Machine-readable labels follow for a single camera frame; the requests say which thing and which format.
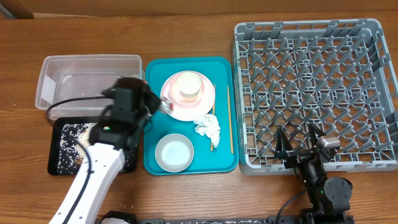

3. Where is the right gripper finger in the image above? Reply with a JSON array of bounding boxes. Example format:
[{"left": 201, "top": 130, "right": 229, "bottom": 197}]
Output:
[
  {"left": 275, "top": 128, "right": 293, "bottom": 152},
  {"left": 308, "top": 123, "right": 326, "bottom": 148}
]

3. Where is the red foil snack wrapper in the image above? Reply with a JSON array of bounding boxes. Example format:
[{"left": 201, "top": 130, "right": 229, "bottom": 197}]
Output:
[{"left": 159, "top": 96, "right": 174, "bottom": 114}]

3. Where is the white paper cup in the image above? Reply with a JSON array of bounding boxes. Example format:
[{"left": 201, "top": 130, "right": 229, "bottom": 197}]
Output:
[{"left": 177, "top": 72, "right": 202, "bottom": 95}]

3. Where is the grey small bowl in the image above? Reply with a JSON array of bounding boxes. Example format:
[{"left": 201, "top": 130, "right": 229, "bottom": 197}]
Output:
[{"left": 155, "top": 134, "right": 194, "bottom": 173}]

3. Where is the white napkin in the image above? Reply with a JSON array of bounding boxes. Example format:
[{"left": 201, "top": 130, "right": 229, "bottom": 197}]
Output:
[{"left": 193, "top": 114, "right": 221, "bottom": 148}]

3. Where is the white rice pile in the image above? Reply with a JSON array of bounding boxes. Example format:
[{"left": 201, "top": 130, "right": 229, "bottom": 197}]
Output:
[{"left": 58, "top": 123, "right": 96, "bottom": 168}]

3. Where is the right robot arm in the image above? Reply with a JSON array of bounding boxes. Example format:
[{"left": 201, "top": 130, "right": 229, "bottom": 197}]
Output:
[{"left": 273, "top": 123, "right": 354, "bottom": 223}]

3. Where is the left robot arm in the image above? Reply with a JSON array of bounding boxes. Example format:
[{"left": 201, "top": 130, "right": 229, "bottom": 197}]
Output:
[{"left": 51, "top": 77, "right": 162, "bottom": 223}]

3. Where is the grey dishwasher rack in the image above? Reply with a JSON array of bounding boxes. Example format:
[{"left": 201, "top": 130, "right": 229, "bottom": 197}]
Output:
[{"left": 233, "top": 19, "right": 397, "bottom": 175}]

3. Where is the small pink bowl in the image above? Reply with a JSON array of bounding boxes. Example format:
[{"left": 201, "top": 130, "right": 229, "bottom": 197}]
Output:
[{"left": 169, "top": 73, "right": 205, "bottom": 105}]

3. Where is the large pink plate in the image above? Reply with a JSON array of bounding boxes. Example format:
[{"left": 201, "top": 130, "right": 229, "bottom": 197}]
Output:
[{"left": 160, "top": 71, "right": 216, "bottom": 121}]

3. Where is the clear plastic bin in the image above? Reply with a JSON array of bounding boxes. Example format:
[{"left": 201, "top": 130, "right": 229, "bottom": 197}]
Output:
[{"left": 35, "top": 54, "right": 143, "bottom": 111}]

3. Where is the black plastic tray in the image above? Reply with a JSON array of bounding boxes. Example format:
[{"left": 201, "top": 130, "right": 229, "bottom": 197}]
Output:
[{"left": 47, "top": 114, "right": 140, "bottom": 176}]

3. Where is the right wooden chopstick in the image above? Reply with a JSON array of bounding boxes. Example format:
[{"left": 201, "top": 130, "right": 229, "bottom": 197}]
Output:
[{"left": 226, "top": 85, "right": 234, "bottom": 154}]

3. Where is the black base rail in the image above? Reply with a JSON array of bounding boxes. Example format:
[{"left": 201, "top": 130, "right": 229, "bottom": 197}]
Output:
[{"left": 96, "top": 211, "right": 355, "bottom": 224}]

